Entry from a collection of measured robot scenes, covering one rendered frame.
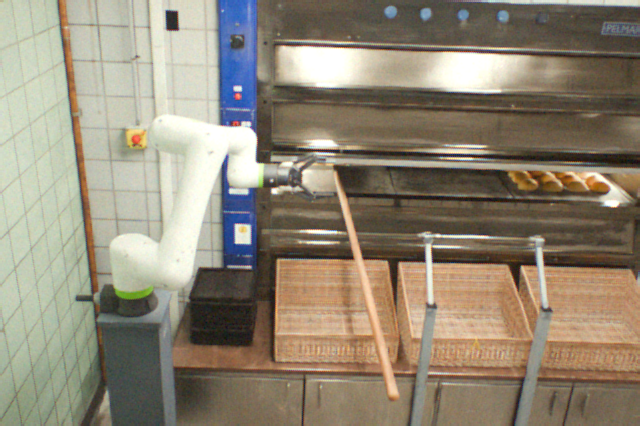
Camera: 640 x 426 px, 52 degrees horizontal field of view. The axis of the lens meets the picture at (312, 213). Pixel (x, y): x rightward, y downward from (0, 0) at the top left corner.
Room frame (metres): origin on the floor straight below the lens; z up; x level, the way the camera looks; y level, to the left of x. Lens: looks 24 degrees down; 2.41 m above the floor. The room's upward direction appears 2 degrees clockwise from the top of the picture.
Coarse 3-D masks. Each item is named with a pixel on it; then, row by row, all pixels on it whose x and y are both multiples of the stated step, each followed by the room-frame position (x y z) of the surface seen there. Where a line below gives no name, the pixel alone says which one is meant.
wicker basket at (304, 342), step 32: (288, 288) 2.81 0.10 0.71; (320, 288) 2.82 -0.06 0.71; (352, 288) 2.83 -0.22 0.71; (384, 288) 2.82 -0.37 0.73; (288, 320) 2.71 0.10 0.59; (320, 320) 2.72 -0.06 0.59; (352, 320) 2.73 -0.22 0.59; (384, 320) 2.74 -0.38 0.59; (288, 352) 2.45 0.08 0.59; (320, 352) 2.40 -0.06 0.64; (352, 352) 2.41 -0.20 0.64
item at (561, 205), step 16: (272, 192) 2.91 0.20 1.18; (288, 192) 2.92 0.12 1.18; (304, 192) 2.93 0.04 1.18; (480, 208) 2.91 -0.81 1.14; (496, 208) 2.91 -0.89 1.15; (512, 208) 2.91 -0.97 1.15; (528, 208) 2.92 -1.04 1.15; (544, 208) 2.92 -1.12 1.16; (560, 208) 2.92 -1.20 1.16; (576, 208) 2.92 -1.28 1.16; (592, 208) 2.92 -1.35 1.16; (608, 208) 2.93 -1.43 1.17; (624, 208) 2.93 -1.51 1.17
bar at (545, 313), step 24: (432, 240) 2.53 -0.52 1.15; (456, 240) 2.53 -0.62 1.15; (480, 240) 2.53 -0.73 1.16; (504, 240) 2.54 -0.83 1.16; (528, 240) 2.54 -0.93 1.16; (432, 288) 2.38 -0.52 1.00; (432, 312) 2.30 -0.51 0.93; (552, 312) 2.32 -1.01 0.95; (432, 336) 2.30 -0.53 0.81; (528, 384) 2.31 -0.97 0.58; (528, 408) 2.32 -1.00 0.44
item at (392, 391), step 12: (336, 180) 3.04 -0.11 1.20; (348, 216) 2.61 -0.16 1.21; (348, 228) 2.51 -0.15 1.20; (360, 252) 2.29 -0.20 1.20; (360, 264) 2.19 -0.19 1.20; (360, 276) 2.11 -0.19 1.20; (372, 300) 1.94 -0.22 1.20; (372, 312) 1.86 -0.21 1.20; (372, 324) 1.80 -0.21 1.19; (384, 348) 1.67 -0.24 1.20; (384, 360) 1.61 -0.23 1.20; (384, 372) 1.56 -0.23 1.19; (396, 396) 1.46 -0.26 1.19
